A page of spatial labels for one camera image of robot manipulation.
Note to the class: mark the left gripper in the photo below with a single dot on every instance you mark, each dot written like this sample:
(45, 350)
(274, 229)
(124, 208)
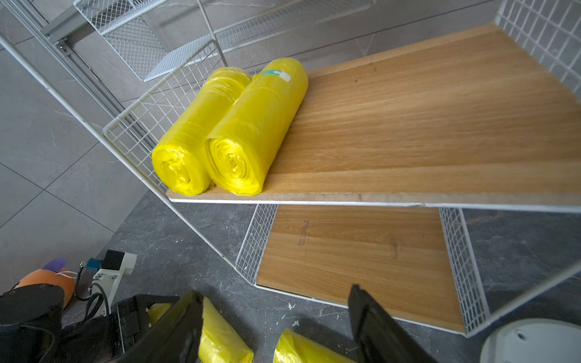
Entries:
(105, 338)

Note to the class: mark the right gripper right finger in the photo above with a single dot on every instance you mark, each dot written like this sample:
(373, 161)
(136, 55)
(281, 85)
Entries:
(378, 336)

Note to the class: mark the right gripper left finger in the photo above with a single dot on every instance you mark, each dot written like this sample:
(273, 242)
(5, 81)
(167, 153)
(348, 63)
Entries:
(175, 336)

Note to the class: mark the yellow roll diagonal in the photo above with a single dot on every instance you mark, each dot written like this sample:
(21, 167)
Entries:
(219, 340)

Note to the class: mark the yellow roll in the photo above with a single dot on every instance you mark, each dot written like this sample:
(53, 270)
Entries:
(242, 147)
(178, 158)

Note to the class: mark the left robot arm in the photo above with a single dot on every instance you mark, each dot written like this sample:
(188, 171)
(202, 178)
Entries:
(32, 329)

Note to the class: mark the orange carrot plush toy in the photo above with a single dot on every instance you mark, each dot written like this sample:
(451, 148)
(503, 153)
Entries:
(53, 273)

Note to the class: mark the yellow roll middle horizontal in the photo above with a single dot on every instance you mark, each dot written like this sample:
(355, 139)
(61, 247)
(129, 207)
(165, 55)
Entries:
(293, 347)

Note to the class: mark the white round paddle object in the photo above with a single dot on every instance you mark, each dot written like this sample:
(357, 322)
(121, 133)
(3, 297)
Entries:
(533, 340)

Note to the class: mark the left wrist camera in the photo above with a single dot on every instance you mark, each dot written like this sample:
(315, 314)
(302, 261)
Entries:
(106, 273)

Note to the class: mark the white wire three-tier shelf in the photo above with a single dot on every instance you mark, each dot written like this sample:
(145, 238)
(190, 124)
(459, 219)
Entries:
(487, 118)

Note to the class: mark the white wire wall basket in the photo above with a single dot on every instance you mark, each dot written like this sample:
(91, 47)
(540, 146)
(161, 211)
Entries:
(153, 40)

